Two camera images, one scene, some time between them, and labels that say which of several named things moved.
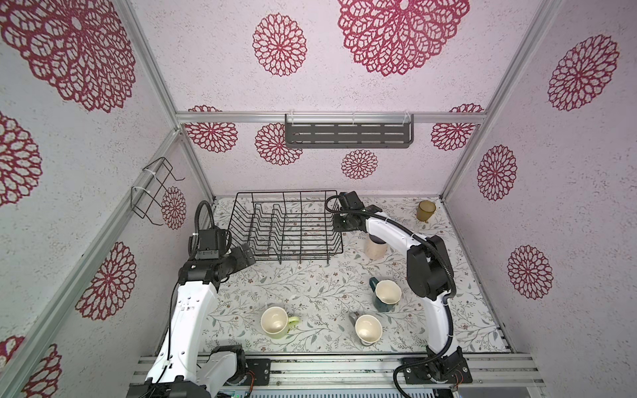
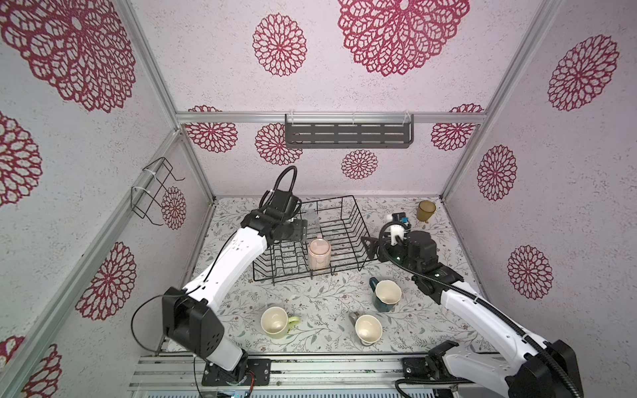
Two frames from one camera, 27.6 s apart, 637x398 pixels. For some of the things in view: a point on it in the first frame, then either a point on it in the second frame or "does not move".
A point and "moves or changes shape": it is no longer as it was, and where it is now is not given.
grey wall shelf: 348,131 does not move
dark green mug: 387,294 does not move
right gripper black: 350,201 -> 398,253
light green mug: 275,322 does not move
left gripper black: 240,261 -> 299,230
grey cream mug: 367,328 does not move
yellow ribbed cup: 425,210 does not move
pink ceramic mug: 376,249 moves or changes shape
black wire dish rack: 284,225 moves or changes shape
